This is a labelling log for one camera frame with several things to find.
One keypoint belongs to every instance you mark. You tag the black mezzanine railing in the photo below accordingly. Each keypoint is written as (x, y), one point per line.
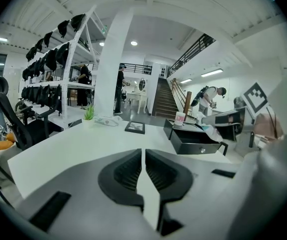
(191, 51)

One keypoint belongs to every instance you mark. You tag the brown wooden staircase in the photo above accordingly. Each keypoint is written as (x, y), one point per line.
(164, 99)

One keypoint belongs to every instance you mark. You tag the white jar with pink label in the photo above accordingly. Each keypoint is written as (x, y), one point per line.
(180, 119)

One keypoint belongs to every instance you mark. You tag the person's right hand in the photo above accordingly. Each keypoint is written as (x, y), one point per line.
(267, 126)

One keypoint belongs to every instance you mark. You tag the white dressing table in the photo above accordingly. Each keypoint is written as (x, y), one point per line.
(139, 99)

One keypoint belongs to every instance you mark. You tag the orange cushion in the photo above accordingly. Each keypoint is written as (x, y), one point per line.
(1, 146)

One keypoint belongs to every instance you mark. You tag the long tube ceiling light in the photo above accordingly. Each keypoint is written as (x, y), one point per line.
(211, 72)

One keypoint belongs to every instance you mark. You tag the black drawer box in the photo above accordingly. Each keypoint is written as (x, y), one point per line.
(191, 147)

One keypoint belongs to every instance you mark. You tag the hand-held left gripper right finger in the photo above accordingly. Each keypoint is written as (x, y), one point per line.
(168, 179)

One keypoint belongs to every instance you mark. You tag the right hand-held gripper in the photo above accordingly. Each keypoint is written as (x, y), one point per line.
(255, 99)

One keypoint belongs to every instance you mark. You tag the black picture frame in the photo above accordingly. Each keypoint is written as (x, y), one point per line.
(135, 127)

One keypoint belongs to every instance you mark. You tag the black office chair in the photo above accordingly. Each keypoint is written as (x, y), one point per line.
(21, 131)

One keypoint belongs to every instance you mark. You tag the white metal shelf rack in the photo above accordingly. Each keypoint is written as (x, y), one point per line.
(66, 84)

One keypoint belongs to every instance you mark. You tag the round ceiling light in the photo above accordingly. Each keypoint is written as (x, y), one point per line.
(134, 43)

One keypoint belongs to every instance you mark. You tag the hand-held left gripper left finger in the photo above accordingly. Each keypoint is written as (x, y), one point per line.
(118, 179)

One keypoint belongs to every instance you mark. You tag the row of black bags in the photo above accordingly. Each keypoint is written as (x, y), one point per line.
(41, 64)

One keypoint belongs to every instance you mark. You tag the small green potted plant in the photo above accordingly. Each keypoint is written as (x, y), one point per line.
(89, 116)

